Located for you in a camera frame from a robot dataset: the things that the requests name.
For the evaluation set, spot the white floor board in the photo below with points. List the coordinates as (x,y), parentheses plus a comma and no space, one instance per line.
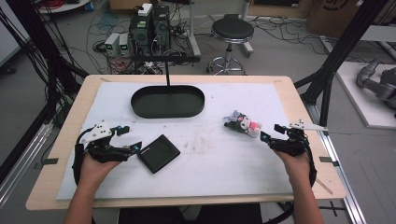
(358,102)

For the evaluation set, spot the small white box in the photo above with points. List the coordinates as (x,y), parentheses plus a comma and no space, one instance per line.
(145,9)

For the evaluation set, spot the black oval tray with stand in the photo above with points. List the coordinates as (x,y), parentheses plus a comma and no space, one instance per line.
(168,102)

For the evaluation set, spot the person's right hand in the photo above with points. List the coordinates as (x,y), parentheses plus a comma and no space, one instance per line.
(295,166)

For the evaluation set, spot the black computer tower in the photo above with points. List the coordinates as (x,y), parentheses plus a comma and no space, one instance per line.
(161,28)
(140,32)

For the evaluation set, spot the white desk leg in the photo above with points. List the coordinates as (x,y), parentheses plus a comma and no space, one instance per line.
(247,37)
(193,31)

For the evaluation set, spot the white power supply unit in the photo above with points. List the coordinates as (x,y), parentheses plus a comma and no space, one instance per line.
(124,45)
(112,43)

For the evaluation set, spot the white table mat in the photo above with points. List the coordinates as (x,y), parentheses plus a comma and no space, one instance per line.
(205,168)

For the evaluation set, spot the large cardboard box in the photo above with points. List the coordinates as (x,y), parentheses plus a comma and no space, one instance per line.
(342,15)

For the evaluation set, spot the wooden table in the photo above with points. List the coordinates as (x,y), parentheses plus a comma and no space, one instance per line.
(305,102)

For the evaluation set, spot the black square case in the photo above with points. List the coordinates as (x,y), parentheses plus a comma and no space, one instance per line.
(158,154)

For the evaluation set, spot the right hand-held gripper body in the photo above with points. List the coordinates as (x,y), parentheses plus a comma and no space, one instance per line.
(292,143)

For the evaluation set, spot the black and pink plush toy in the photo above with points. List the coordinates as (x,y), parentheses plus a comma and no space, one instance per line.
(244,124)

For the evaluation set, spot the person's left hand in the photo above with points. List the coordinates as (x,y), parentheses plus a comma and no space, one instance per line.
(95,169)

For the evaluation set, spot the black round stool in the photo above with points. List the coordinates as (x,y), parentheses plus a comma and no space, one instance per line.
(232,29)

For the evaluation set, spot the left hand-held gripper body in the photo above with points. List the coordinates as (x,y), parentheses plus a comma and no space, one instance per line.
(99,151)

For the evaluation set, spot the aluminium rail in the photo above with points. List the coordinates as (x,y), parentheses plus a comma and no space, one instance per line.
(21,165)
(339,174)

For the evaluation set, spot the person's dark pants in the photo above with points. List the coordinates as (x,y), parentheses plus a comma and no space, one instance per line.
(190,215)

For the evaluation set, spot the black tape piece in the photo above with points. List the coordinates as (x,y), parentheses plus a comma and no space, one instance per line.
(328,160)
(49,161)

